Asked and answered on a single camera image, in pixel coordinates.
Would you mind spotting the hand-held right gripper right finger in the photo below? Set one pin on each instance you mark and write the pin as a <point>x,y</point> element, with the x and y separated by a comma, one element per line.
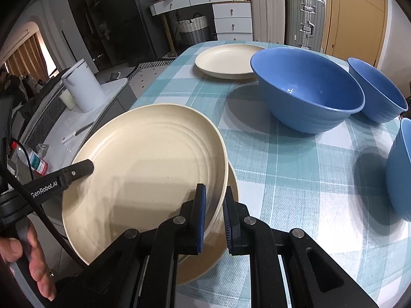
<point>228,221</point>

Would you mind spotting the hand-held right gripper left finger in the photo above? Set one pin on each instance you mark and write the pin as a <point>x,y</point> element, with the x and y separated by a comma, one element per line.
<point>200,218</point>

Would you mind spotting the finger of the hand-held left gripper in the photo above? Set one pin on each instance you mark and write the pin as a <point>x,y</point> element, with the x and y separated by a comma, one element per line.
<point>78,169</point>

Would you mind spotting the cream plate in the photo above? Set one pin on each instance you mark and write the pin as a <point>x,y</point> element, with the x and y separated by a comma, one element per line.
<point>192,269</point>
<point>144,166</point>
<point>224,61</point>

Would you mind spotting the large blue bowl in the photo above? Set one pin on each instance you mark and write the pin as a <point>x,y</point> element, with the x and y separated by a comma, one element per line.
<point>305,80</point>

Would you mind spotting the person's left hand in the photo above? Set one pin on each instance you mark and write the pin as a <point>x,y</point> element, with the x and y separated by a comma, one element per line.
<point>40,269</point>

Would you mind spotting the clear plastic bottle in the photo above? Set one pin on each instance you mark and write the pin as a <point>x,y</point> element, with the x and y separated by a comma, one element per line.
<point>37,163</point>

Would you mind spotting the teal checkered tablecloth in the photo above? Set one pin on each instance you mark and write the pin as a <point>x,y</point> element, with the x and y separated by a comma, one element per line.
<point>289,183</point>

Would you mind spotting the white kettle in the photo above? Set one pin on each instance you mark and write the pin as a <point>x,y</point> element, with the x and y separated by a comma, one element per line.
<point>85,86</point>

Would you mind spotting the grey side cabinet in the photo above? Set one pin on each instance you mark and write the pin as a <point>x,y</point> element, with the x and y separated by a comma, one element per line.
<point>109,89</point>

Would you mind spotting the patterned rug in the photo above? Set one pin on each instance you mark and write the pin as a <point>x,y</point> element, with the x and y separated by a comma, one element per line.
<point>151,67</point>

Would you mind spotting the brown curtain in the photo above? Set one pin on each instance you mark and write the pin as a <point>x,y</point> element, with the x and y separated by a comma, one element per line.
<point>29,54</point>

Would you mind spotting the dark tall cabinet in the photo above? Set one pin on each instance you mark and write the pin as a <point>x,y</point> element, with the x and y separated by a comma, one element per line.
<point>80,22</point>

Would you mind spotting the dark grey fridge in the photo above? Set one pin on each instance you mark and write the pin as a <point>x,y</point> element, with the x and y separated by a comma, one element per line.
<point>128,16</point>

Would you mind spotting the grey white woven basket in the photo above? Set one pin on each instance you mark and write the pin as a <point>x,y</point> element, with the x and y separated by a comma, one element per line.
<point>194,29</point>

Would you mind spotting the white desk with drawers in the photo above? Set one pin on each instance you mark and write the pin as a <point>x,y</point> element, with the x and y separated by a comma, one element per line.
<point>231,9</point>

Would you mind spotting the beige suitcase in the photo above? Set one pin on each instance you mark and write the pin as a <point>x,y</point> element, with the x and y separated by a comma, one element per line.
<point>266,12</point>

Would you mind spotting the silver suitcase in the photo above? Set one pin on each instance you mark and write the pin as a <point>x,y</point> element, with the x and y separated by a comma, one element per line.
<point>305,19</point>

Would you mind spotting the wooden door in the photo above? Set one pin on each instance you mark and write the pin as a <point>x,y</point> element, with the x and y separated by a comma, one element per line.
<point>353,22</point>

